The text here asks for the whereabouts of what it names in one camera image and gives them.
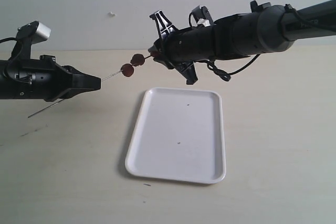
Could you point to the thin metal skewer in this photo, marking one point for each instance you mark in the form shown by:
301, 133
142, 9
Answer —
61, 100

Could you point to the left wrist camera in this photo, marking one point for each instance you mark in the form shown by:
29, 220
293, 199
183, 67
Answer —
35, 31

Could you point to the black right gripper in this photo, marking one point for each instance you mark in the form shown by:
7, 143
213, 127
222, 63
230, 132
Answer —
185, 45

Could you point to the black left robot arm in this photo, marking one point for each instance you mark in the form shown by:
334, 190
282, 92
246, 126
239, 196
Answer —
43, 79

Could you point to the white rectangular plastic tray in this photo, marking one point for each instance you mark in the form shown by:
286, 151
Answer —
178, 136

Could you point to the red meat ball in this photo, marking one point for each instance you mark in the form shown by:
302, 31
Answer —
127, 70
154, 53
137, 60

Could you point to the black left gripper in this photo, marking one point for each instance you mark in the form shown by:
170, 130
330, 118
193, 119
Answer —
44, 79

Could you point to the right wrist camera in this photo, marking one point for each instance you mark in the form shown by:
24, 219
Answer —
201, 16

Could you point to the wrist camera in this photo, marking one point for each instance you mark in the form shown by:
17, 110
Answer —
35, 31
201, 16

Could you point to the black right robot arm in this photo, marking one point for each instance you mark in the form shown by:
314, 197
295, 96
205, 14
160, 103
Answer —
265, 29

